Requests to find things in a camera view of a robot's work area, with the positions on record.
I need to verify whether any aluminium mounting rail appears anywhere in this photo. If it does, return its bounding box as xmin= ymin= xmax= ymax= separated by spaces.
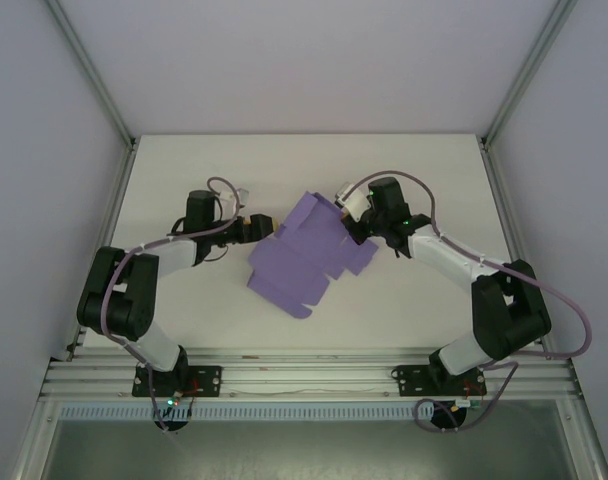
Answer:
xmin=38 ymin=349 xmax=583 ymax=401

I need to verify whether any black round cable grommet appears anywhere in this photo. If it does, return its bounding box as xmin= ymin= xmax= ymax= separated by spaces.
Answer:
xmin=428 ymin=404 xmax=470 ymax=431

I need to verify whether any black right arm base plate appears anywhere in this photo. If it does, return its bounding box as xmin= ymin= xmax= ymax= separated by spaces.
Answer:
xmin=391 ymin=364 xmax=485 ymax=399

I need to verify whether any aluminium table side rail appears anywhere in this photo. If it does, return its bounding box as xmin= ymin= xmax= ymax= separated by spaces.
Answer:
xmin=63 ymin=144 xmax=138 ymax=362
xmin=479 ymin=142 xmax=560 ymax=361

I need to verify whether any grey metal sheet panel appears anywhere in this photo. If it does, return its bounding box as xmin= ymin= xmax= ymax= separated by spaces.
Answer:
xmin=36 ymin=418 xmax=583 ymax=480

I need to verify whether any slotted grey cable duct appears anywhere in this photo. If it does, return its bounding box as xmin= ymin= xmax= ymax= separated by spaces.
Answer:
xmin=58 ymin=403 xmax=485 ymax=421

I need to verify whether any aluminium lower frame beam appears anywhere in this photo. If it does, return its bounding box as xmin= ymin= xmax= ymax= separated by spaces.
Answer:
xmin=11 ymin=399 xmax=60 ymax=480
xmin=556 ymin=399 xmax=608 ymax=480

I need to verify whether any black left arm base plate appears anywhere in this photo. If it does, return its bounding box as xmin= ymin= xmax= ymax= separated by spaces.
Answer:
xmin=131 ymin=364 xmax=223 ymax=399

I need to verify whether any purple cloth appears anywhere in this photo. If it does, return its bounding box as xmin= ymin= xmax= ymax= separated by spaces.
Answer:
xmin=246 ymin=189 xmax=380 ymax=321

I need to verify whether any aluminium upright frame post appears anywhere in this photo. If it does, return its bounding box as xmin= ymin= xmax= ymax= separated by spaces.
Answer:
xmin=44 ymin=0 xmax=138 ymax=150
xmin=478 ymin=0 xmax=580 ymax=150

